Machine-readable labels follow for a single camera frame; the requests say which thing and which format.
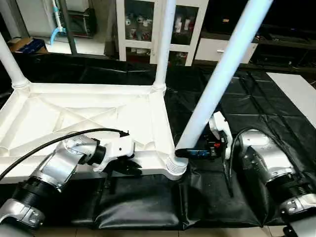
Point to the white drawer unit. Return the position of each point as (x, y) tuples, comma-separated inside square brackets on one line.
[(217, 51)]

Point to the white plastic table top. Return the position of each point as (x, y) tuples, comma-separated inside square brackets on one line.
[(74, 118)]

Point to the white plastic table leg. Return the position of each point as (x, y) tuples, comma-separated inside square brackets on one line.
[(222, 74), (12, 59), (163, 44)]

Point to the light blue plastic object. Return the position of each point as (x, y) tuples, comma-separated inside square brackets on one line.
[(58, 24)]

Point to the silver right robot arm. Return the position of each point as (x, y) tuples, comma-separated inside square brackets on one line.
[(274, 168)]

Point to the grey vertical metal pole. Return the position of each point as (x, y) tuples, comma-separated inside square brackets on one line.
[(69, 27)]

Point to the black work mat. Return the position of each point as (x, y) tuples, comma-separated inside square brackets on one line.
[(148, 202)]

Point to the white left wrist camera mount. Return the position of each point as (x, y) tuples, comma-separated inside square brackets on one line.
[(116, 148)]

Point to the white flat board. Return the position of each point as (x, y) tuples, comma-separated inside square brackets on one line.
[(296, 94)]

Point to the dark low media cabinet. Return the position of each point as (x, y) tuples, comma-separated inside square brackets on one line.
[(286, 49)]

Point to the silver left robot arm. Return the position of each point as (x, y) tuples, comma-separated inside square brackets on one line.
[(49, 173)]

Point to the brown cardboard box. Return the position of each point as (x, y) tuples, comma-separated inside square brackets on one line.
[(27, 45)]

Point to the white glass door cabinet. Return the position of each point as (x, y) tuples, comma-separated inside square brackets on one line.
[(148, 27)]

